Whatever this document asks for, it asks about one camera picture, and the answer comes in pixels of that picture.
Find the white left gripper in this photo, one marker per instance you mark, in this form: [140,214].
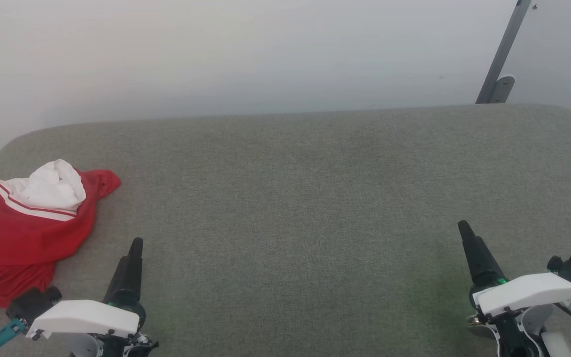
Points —
[87,317]

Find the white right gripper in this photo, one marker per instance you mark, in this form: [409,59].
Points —
[528,292]

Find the red and white basketball jersey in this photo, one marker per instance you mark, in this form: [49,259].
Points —
[23,238]

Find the grey-green fabric sofa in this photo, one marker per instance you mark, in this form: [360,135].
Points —
[290,198]

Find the grey metal bar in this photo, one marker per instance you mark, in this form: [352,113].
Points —
[506,44]

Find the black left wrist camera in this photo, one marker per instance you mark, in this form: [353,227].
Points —
[32,302]

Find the grey metal bracket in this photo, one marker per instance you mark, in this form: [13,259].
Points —
[502,89]

